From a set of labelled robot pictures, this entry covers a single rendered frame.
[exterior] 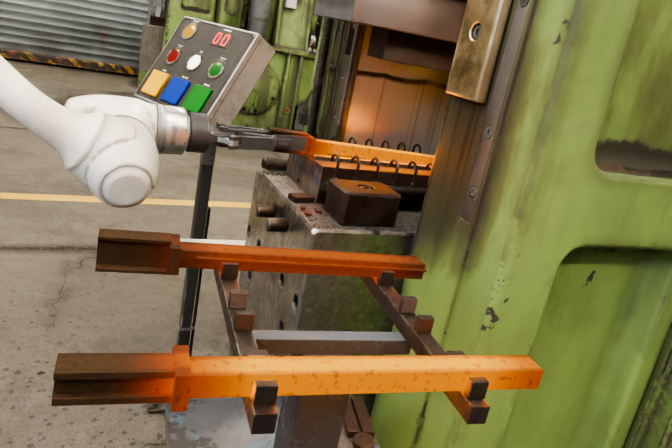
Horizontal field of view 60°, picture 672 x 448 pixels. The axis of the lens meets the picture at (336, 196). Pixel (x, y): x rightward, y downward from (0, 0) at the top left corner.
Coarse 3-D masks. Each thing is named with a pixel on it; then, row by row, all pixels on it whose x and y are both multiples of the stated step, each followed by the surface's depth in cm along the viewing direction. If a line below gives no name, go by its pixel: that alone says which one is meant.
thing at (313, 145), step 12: (276, 132) 115; (288, 132) 116; (300, 132) 119; (312, 144) 118; (324, 144) 120; (336, 144) 121; (348, 144) 124; (360, 156) 124; (372, 156) 125; (384, 156) 126; (396, 156) 128; (408, 156) 129; (420, 156) 130; (432, 156) 133
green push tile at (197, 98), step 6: (192, 90) 154; (198, 90) 152; (204, 90) 151; (210, 90) 150; (192, 96) 153; (198, 96) 151; (204, 96) 150; (186, 102) 153; (192, 102) 152; (198, 102) 150; (204, 102) 150; (186, 108) 152; (192, 108) 151; (198, 108) 149
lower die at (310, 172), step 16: (288, 160) 133; (304, 160) 124; (320, 160) 119; (368, 160) 124; (304, 176) 123; (320, 176) 115; (352, 176) 118; (368, 176) 119; (384, 176) 121; (400, 176) 122; (416, 176) 124; (320, 192) 116; (416, 208) 127
